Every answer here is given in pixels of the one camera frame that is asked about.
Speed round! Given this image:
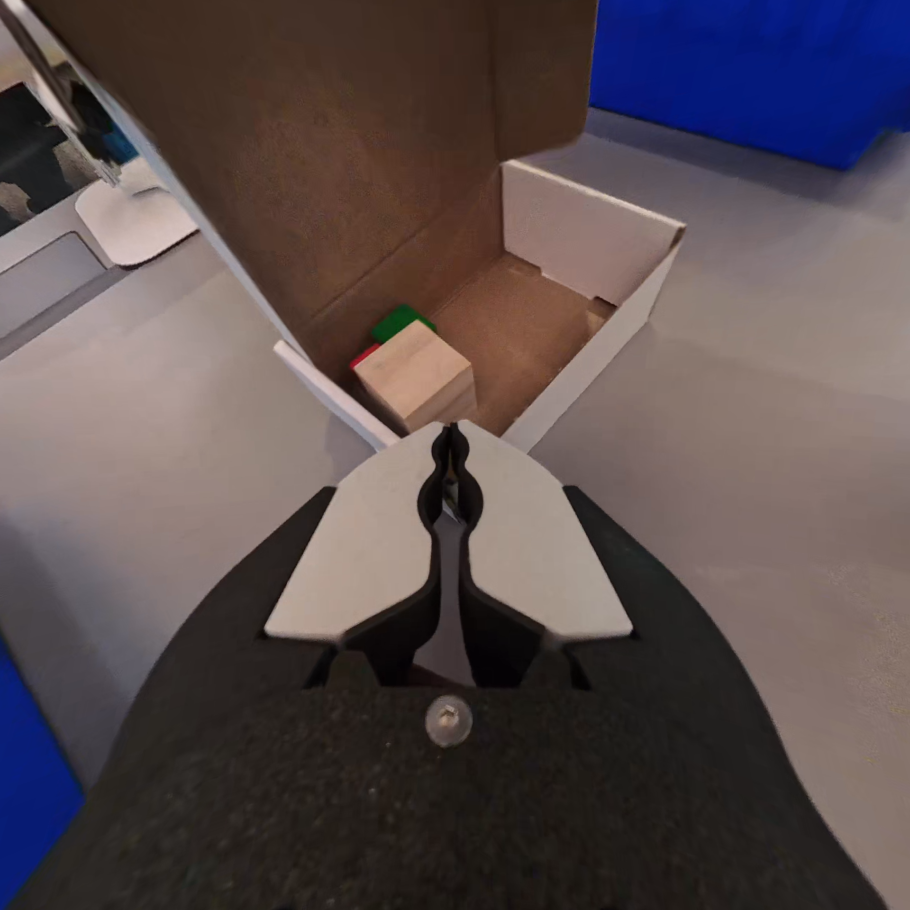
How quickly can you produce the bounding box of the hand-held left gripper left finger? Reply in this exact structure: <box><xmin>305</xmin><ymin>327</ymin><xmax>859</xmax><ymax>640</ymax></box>
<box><xmin>264</xmin><ymin>421</ymin><xmax>456</xmax><ymax>687</ymax></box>

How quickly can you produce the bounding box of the white cardboard box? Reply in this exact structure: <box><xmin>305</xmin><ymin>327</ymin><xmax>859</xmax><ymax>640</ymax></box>
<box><xmin>25</xmin><ymin>0</ymin><xmax>688</xmax><ymax>456</ymax></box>

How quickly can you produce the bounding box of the white stand base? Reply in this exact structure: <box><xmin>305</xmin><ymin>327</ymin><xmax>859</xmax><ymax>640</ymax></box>
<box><xmin>74</xmin><ymin>165</ymin><xmax>200</xmax><ymax>268</ymax></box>

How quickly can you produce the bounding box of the blue plastic bin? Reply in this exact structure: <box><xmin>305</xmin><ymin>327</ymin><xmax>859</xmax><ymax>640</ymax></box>
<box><xmin>589</xmin><ymin>0</ymin><xmax>910</xmax><ymax>172</ymax></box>
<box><xmin>0</xmin><ymin>629</ymin><xmax>88</xmax><ymax>865</ymax></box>

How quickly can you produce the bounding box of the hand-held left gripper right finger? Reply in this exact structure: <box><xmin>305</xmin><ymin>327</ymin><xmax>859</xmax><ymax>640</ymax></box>
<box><xmin>452</xmin><ymin>419</ymin><xmax>634</xmax><ymax>687</ymax></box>

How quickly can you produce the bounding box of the wooden cube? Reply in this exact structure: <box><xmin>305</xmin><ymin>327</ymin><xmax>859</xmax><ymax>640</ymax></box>
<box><xmin>353</xmin><ymin>320</ymin><xmax>475</xmax><ymax>435</ymax></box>

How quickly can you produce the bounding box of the green cube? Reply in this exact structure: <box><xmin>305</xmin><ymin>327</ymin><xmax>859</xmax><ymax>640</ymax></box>
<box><xmin>371</xmin><ymin>304</ymin><xmax>437</xmax><ymax>344</ymax></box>

